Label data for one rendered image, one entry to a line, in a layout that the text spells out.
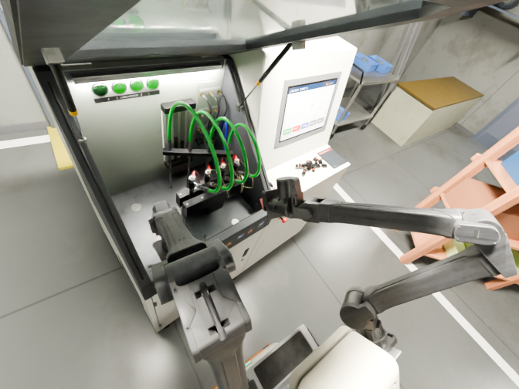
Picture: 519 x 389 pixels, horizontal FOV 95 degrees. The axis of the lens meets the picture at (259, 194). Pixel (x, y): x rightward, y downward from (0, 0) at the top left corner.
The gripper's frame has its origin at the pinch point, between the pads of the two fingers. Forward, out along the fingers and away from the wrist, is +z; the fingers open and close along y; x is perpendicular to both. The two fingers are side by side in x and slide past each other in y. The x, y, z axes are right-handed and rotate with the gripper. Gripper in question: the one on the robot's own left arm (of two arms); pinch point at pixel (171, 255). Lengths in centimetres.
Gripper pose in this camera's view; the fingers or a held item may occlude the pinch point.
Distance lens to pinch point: 95.6
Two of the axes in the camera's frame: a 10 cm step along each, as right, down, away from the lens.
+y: -7.4, 3.7, -5.6
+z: -2.6, 6.1, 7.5
